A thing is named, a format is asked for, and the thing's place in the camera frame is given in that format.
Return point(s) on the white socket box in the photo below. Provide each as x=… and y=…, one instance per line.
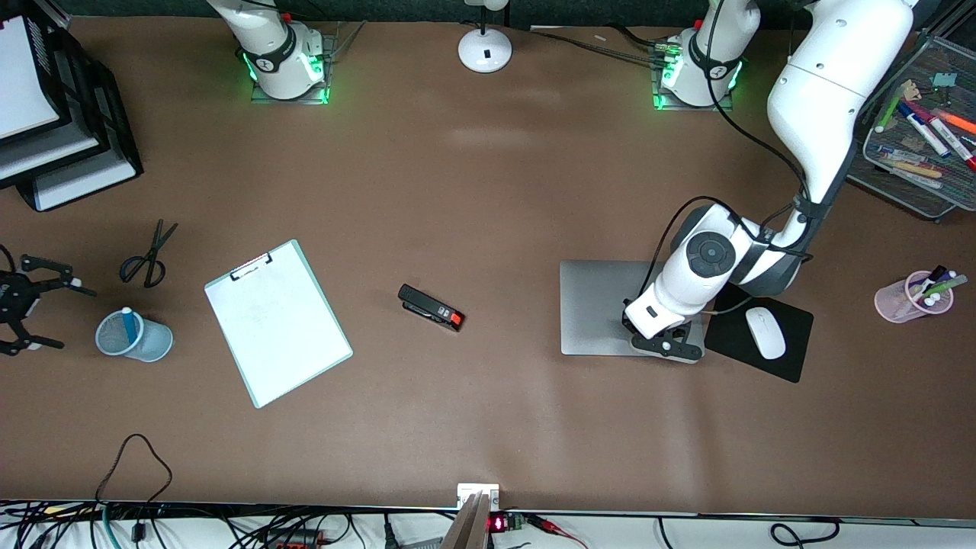
x=469, y=489

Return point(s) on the black letter tray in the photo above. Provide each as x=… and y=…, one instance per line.
x=69, y=69
x=103, y=114
x=126, y=152

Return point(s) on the mint green clipboard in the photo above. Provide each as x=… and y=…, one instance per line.
x=263, y=263

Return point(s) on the white paper sheet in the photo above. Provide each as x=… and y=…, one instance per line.
x=278, y=328

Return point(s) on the pink translucent pen cup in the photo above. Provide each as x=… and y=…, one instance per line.
x=892, y=301

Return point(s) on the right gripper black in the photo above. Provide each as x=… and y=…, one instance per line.
x=13, y=296

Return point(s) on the black blue scissors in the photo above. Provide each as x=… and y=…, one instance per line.
x=152, y=255

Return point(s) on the black marker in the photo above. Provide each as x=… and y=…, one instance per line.
x=936, y=273

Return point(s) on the grey laptop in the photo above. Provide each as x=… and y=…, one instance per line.
x=595, y=305

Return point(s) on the grey metal bracket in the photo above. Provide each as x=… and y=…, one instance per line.
x=469, y=530

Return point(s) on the orange highlighter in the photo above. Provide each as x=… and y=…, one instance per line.
x=957, y=120

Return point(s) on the light blue mesh cup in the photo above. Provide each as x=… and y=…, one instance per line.
x=152, y=343

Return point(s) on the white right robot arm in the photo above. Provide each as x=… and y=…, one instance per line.
x=278, y=53

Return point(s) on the white computer mouse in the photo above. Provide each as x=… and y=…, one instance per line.
x=765, y=333

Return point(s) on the wooden peg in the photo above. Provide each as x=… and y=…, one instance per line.
x=910, y=89

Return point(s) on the white lamp base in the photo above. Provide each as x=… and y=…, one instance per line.
x=485, y=50

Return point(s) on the blue marker white cap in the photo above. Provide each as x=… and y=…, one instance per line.
x=130, y=324

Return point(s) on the red display module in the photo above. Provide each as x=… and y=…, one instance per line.
x=499, y=523

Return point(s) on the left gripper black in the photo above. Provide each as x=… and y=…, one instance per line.
x=627, y=322

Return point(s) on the white paper stack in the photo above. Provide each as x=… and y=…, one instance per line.
x=23, y=76

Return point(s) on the black stapler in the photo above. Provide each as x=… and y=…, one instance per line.
x=427, y=306

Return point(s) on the black mouse pad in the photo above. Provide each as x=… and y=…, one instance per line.
x=793, y=335

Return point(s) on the teal binder clip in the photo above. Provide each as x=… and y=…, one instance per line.
x=944, y=79

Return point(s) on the yellow pen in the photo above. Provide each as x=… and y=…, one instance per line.
x=919, y=171

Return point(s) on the green marker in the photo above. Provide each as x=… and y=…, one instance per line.
x=889, y=110
x=949, y=284

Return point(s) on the red white marker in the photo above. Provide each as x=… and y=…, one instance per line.
x=949, y=137

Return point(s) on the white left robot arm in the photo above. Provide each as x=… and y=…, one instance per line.
x=823, y=76

